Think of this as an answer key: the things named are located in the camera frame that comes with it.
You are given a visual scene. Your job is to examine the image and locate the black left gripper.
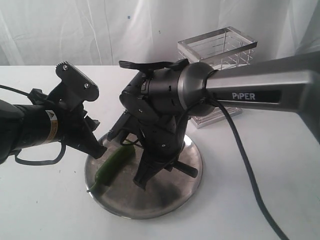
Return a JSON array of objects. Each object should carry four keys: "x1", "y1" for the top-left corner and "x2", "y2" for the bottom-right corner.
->
[{"x1": 49, "y1": 102, "x2": 107, "y2": 159}]

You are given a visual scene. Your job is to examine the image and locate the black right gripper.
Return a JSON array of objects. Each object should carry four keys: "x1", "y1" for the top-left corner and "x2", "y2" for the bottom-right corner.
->
[{"x1": 133, "y1": 117, "x2": 187, "y2": 191}]

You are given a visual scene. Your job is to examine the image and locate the green cucumber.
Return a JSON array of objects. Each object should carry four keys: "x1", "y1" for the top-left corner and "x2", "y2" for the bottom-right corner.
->
[{"x1": 86, "y1": 145, "x2": 136, "y2": 193}]

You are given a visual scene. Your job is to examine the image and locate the black knife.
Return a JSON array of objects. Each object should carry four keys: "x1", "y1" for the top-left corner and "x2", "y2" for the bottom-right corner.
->
[{"x1": 172, "y1": 161, "x2": 198, "y2": 178}]

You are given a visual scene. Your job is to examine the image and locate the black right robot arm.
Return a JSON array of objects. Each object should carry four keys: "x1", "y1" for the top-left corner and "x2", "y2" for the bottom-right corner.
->
[{"x1": 119, "y1": 52, "x2": 320, "y2": 189}]

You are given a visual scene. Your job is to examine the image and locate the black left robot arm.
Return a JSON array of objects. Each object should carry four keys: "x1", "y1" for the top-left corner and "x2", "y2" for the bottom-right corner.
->
[{"x1": 0, "y1": 101, "x2": 107, "y2": 166}]

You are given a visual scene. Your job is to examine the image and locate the round steel plate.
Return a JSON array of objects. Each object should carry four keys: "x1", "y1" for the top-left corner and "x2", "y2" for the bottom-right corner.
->
[{"x1": 84, "y1": 135, "x2": 203, "y2": 220}]

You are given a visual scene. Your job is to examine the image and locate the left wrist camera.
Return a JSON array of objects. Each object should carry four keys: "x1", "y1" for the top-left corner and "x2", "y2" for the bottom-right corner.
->
[{"x1": 46, "y1": 61, "x2": 99, "y2": 111}]

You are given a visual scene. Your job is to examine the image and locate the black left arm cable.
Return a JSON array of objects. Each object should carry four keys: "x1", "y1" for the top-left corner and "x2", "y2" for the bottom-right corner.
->
[{"x1": 0, "y1": 84, "x2": 66, "y2": 166}]

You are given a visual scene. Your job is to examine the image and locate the dark right arm cable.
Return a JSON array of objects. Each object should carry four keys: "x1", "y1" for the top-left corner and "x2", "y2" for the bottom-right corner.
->
[{"x1": 199, "y1": 92, "x2": 291, "y2": 240}]

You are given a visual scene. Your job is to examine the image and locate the chrome wire utensil holder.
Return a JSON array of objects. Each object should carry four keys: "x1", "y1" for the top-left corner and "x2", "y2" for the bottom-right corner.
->
[{"x1": 177, "y1": 26, "x2": 258, "y2": 129}]

